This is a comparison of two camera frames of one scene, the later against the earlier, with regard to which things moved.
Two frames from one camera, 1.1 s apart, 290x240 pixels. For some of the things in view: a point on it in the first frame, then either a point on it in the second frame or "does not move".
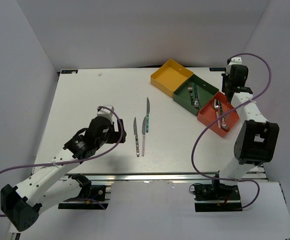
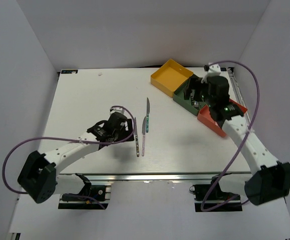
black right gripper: [225, 76] to [194, 84]
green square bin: [182, 96] does not move
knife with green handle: [148, 112] does not move
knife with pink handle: [143, 133] does not move
